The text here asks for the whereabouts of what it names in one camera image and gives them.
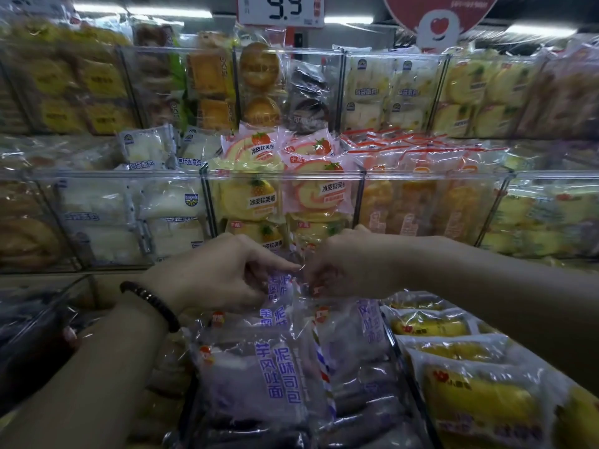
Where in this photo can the person's left hand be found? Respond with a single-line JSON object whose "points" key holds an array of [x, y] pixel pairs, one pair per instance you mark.
{"points": [[206, 280]]}

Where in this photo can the person's right hand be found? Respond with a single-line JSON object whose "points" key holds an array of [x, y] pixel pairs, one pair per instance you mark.
{"points": [[360, 266]]}

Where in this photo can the person's left fingers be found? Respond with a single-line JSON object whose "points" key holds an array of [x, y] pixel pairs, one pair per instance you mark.
{"points": [[266, 271]]}

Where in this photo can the person's right fingers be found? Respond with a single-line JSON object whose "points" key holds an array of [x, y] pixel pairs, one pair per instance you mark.
{"points": [[325, 266]]}

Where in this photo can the clear purple-print bread packet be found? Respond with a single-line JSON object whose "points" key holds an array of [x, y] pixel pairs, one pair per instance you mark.
{"points": [[283, 300]]}

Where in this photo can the person's left forearm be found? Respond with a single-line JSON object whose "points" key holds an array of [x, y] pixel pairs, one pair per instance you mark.
{"points": [[93, 378]]}

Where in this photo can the person's right forearm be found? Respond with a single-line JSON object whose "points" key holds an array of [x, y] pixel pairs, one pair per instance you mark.
{"points": [[491, 285]]}

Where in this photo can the yellow pineapple swirl-roll packet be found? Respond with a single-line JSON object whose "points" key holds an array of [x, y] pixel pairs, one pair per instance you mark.
{"points": [[248, 196], [318, 224], [257, 236]]}

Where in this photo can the pink strawberry swirl-roll packet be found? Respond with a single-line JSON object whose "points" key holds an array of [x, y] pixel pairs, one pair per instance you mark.
{"points": [[323, 189], [252, 149], [309, 147]]}

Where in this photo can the pile of purple toast packets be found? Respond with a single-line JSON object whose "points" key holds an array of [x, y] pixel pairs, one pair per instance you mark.
{"points": [[262, 378]]}

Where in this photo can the pile of orange cake packets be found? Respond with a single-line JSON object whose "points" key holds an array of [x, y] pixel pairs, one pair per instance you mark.
{"points": [[421, 196]]}

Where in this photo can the pile of white pocket-bread packets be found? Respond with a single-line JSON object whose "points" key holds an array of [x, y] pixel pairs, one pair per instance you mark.
{"points": [[131, 205]]}

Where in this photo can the stack of dark chocolate-cake packets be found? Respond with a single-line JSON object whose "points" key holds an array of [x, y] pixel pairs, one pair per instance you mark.
{"points": [[310, 98]]}

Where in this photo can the stack of white blue-badge buns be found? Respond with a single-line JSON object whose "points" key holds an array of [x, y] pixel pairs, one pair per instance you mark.
{"points": [[388, 93]]}

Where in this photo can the stack of round golden-cake packets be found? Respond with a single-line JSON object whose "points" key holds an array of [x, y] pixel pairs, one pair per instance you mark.
{"points": [[259, 84]]}

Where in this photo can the stack of orange square-cake packets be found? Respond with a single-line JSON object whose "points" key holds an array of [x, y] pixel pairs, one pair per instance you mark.
{"points": [[210, 84]]}

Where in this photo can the pile of yellow banana-cake packets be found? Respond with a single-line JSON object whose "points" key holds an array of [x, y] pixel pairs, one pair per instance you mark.
{"points": [[477, 397]]}

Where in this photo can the stack of brown sandwich-cake packets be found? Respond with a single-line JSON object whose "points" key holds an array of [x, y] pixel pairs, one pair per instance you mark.
{"points": [[157, 74]]}

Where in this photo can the pile of yellow-green cake packets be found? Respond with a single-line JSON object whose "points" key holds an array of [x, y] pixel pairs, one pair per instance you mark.
{"points": [[547, 215]]}

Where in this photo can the stack of pale yellow bread packets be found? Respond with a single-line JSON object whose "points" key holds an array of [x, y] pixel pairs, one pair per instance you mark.
{"points": [[482, 93]]}

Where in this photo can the pile of dark packets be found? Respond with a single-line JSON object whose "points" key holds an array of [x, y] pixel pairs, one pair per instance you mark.
{"points": [[37, 331]]}

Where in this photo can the pile of brown loaf packets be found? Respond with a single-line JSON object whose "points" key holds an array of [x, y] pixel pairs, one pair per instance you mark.
{"points": [[28, 229]]}

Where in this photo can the white price sign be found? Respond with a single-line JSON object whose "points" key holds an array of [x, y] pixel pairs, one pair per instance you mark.
{"points": [[280, 9]]}

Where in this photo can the stack of yellow-label bread packets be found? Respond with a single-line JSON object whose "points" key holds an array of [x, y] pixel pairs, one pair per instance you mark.
{"points": [[70, 84]]}

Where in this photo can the red round hanging sign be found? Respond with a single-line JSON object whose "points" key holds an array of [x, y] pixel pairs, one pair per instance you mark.
{"points": [[440, 18]]}

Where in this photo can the stack of pale pink packets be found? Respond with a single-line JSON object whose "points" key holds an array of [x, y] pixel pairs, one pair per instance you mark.
{"points": [[566, 93]]}

